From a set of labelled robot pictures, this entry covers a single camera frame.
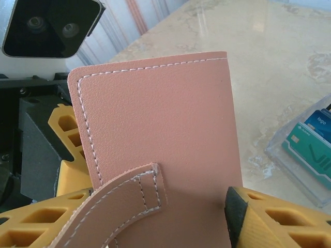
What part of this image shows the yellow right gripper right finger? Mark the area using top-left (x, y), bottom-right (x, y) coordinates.
top-left (224, 185), bottom-right (331, 248)

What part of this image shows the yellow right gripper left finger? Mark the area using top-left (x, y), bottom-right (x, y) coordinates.
top-left (0, 189), bottom-right (94, 248)

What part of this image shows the corrugated metal side panel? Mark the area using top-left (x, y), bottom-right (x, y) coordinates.
top-left (66, 0), bottom-right (191, 69)

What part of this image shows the teal and black box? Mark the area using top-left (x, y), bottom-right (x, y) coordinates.
top-left (264, 93), bottom-right (331, 209)

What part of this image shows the teal credit card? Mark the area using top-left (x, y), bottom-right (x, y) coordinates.
top-left (281, 123), bottom-right (331, 191)

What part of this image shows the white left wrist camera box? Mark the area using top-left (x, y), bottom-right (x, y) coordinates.
top-left (0, 0), bottom-right (106, 78)

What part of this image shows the blue credit card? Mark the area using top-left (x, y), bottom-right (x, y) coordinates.
top-left (304, 110), bottom-right (331, 145)

